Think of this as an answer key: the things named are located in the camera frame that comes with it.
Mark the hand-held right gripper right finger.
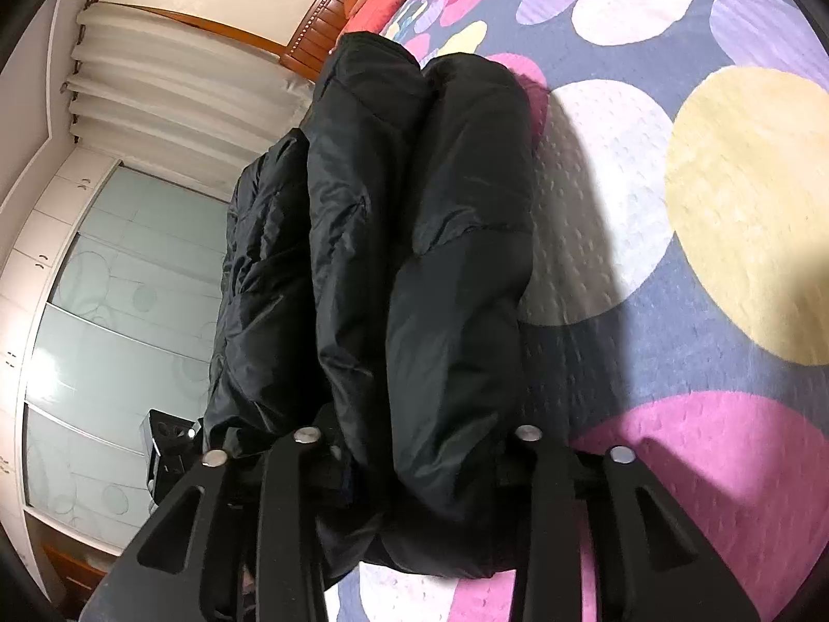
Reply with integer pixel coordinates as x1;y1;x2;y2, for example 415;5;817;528
498;424;762;622

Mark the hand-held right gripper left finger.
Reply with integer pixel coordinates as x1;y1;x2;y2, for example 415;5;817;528
81;426;356;622

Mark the black puffer jacket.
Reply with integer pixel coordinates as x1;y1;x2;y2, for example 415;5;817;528
204;31;551;581

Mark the frosted glass wardrobe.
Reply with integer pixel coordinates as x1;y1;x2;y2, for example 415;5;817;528
0;149;250;574

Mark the wooden cabinet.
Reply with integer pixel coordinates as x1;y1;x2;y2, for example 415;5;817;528
42;543;110;609

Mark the colourful dotted bedspread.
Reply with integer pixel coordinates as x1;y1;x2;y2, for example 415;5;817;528
324;0;829;622

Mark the cream curtain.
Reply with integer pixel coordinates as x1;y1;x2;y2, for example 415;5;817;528
61;0;320;171

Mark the wooden headboard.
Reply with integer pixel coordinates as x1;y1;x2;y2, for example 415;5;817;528
280;0;365;88

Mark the wooden wall trim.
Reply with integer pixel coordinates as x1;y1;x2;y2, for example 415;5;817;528
84;0;290;56

